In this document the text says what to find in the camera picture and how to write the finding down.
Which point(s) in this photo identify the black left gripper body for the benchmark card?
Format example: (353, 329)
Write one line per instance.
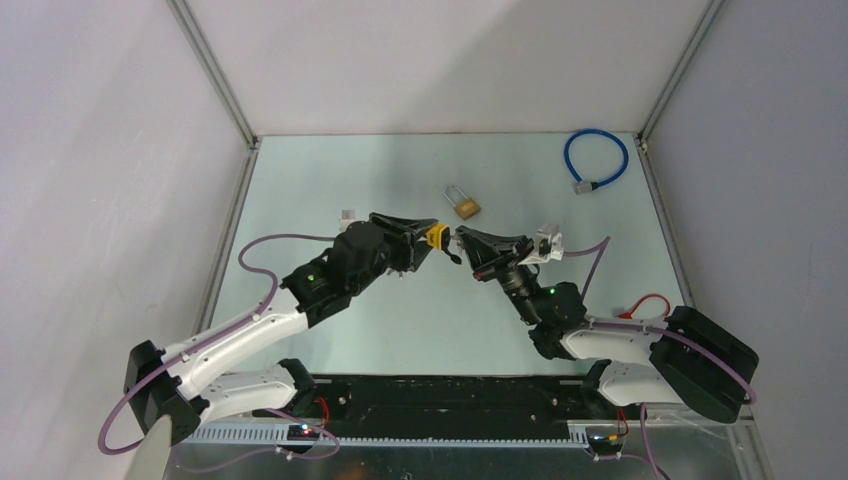
(400, 254)

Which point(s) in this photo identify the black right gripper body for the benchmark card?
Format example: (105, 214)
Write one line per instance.
(487, 274)

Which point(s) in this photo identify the yellow padlock black shackle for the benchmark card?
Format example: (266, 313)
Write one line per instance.
(439, 237)

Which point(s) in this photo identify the brass padlock silver shackle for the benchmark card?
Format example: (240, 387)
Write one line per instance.
(463, 205)

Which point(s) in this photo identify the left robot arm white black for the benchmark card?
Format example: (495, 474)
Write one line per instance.
(191, 381)

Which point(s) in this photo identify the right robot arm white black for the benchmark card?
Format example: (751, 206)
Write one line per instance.
(682, 358)

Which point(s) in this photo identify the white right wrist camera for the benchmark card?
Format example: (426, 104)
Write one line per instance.
(546, 247)

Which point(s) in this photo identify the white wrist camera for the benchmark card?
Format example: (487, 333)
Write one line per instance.
(546, 247)
(347, 219)

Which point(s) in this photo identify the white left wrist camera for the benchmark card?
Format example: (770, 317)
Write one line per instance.
(347, 219)

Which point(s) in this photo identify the blue cable lock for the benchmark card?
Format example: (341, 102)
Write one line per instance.
(595, 158)

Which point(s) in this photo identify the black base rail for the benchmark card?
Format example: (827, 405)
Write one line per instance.
(454, 407)

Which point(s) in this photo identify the grey slotted cable duct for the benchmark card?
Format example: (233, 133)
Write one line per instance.
(281, 434)

